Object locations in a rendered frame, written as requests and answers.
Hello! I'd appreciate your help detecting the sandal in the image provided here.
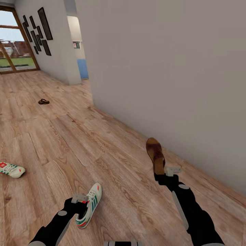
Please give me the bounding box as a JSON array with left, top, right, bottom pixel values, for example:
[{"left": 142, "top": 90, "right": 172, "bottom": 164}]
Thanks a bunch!
[
  {"left": 146, "top": 138, "right": 165, "bottom": 175},
  {"left": 38, "top": 99, "right": 50, "bottom": 104}
]

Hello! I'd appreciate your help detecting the gym shoe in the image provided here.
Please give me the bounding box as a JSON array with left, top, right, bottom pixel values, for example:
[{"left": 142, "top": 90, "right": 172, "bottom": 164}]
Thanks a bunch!
[
  {"left": 76, "top": 183, "right": 102, "bottom": 229},
  {"left": 0, "top": 162, "right": 26, "bottom": 179}
]

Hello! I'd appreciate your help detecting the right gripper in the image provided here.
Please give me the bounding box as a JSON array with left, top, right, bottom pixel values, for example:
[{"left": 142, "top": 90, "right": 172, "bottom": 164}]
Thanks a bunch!
[{"left": 154, "top": 173, "right": 179, "bottom": 189}]

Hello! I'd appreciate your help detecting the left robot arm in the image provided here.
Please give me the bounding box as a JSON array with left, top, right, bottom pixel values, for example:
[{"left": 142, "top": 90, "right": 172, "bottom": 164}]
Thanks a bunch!
[{"left": 27, "top": 193, "right": 89, "bottom": 246}]

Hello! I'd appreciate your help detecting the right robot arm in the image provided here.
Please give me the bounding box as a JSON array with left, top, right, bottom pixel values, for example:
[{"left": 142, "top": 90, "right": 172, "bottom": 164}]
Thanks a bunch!
[{"left": 154, "top": 167, "right": 225, "bottom": 246}]

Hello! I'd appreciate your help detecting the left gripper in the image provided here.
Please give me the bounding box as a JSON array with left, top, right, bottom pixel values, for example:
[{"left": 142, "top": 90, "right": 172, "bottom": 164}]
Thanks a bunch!
[{"left": 64, "top": 198, "right": 88, "bottom": 214}]

